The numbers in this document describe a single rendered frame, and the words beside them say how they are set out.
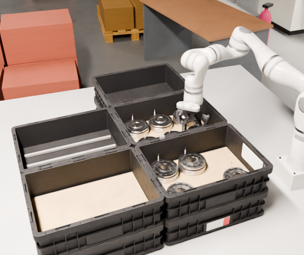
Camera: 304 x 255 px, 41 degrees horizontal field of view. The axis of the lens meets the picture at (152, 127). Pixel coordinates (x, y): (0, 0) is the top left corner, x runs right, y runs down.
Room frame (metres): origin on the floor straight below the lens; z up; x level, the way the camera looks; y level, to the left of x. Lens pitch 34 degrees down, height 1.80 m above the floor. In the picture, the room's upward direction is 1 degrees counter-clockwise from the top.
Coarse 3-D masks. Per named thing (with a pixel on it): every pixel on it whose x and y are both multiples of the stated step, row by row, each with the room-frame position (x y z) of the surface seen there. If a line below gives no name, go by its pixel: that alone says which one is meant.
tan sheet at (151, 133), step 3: (171, 117) 1.53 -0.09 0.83; (201, 120) 1.50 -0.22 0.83; (195, 123) 1.48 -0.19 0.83; (174, 126) 1.46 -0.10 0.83; (177, 126) 1.46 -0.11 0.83; (180, 126) 1.46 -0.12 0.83; (189, 126) 1.46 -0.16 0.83; (171, 129) 1.44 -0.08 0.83; (174, 129) 1.44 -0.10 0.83; (177, 129) 1.44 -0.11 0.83; (180, 129) 1.44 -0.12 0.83; (186, 129) 1.44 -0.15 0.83; (150, 132) 1.42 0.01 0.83; (153, 132) 1.42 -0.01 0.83; (165, 132) 1.42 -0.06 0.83; (147, 135) 1.40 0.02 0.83; (150, 135) 1.40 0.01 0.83; (153, 135) 1.40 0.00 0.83; (156, 135) 1.40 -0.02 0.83; (159, 135) 1.40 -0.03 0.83; (138, 138) 1.38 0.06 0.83; (135, 141) 1.35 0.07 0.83
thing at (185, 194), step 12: (192, 132) 1.27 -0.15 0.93; (144, 144) 1.20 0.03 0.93; (264, 156) 1.11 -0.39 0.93; (264, 168) 1.05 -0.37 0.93; (156, 180) 1.00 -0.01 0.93; (228, 180) 0.99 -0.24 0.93; (240, 180) 1.01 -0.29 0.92; (180, 192) 0.94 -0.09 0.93; (192, 192) 0.94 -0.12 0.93; (204, 192) 0.96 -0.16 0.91
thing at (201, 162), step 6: (180, 156) 1.21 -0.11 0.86; (186, 156) 1.21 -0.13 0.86; (198, 156) 1.21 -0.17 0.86; (180, 162) 1.17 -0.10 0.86; (186, 162) 1.17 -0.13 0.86; (198, 162) 1.17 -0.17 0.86; (204, 162) 1.17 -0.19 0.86; (186, 168) 1.14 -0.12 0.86; (192, 168) 1.14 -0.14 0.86; (198, 168) 1.14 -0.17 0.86
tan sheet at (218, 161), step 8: (208, 152) 1.27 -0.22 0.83; (216, 152) 1.27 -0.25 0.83; (224, 152) 1.27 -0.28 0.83; (176, 160) 1.22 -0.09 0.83; (208, 160) 1.22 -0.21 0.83; (216, 160) 1.22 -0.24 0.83; (224, 160) 1.22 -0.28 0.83; (232, 160) 1.22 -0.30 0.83; (208, 168) 1.17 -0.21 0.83; (216, 168) 1.17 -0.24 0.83; (224, 168) 1.17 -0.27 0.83; (184, 176) 1.13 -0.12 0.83; (192, 176) 1.13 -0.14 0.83; (200, 176) 1.13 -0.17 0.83; (208, 176) 1.13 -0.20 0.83; (216, 176) 1.13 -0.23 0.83; (168, 184) 1.09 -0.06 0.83; (192, 184) 1.09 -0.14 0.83; (200, 184) 1.09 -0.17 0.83
